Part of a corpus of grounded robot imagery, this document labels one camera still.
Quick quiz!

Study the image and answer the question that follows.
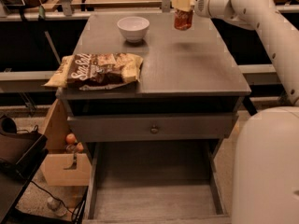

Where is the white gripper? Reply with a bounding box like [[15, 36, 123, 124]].
[[171, 0, 211, 18]]

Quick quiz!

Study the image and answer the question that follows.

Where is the red coke can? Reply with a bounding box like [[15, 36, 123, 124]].
[[174, 9, 193, 31]]

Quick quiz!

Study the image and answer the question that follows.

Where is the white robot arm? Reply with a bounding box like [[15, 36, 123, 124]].
[[171, 0, 299, 224]]

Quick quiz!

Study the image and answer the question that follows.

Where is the white ceramic bowl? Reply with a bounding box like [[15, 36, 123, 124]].
[[117, 16, 150, 43]]

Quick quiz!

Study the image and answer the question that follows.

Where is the sea salt chip bag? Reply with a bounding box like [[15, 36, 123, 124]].
[[44, 53, 143, 91]]

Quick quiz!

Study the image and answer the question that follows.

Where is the round metal drawer knob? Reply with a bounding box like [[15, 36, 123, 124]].
[[150, 125, 159, 134]]

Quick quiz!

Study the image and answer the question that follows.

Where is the grey cabinet with drawers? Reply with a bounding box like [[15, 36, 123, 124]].
[[57, 12, 250, 224]]

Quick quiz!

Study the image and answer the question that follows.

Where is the orange fruit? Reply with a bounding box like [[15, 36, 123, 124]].
[[65, 133, 77, 145]]

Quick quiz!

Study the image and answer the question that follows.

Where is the wooden box on floor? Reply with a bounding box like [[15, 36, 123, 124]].
[[41, 99, 92, 186]]

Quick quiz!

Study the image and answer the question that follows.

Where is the black cart on left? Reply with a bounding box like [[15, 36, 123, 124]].
[[0, 116, 48, 224]]

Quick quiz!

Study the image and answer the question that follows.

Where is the clear bottle on floor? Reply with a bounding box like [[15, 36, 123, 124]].
[[47, 197, 67, 217]]

